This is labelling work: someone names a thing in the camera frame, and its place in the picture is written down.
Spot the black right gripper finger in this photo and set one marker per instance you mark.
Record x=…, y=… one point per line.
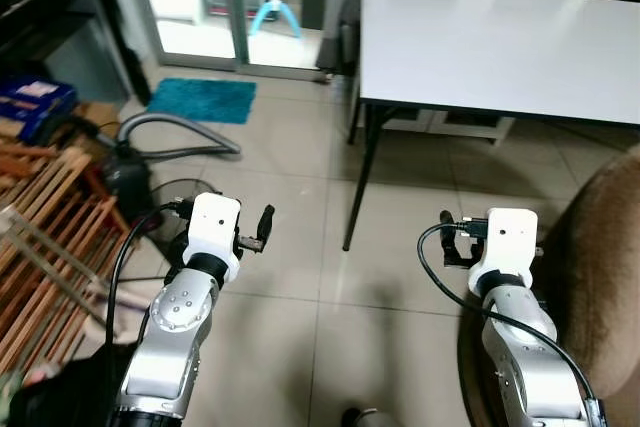
x=447, y=223

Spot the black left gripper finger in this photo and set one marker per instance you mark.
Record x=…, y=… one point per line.
x=266, y=222

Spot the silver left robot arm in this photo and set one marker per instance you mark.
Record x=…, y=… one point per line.
x=170, y=337

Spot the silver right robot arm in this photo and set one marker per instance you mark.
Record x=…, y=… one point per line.
x=530, y=357

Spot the teal shaggy floor mat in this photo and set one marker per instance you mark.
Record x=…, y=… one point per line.
x=202, y=101

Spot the black round fan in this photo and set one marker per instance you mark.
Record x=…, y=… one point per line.
x=170, y=192

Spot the low white shelf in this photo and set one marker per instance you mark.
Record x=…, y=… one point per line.
x=450, y=125

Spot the black vacuum cleaner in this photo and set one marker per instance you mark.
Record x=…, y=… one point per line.
x=128, y=179

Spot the white table with black legs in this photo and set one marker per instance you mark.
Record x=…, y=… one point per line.
x=500, y=47

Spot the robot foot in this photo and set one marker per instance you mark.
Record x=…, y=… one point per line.
x=360, y=417

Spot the wooden slatted rack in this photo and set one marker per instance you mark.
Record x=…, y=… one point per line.
x=50, y=247

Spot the blue box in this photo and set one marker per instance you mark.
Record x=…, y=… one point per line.
x=35, y=105

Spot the black shelf unit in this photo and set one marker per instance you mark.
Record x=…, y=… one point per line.
x=60, y=7

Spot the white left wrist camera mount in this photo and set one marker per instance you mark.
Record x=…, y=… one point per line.
x=214, y=227

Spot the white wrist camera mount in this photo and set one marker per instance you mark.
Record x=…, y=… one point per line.
x=508, y=242
x=214, y=227

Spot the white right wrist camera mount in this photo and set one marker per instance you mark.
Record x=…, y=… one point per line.
x=508, y=242

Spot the grey sliding door frame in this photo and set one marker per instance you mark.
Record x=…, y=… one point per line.
x=233, y=7

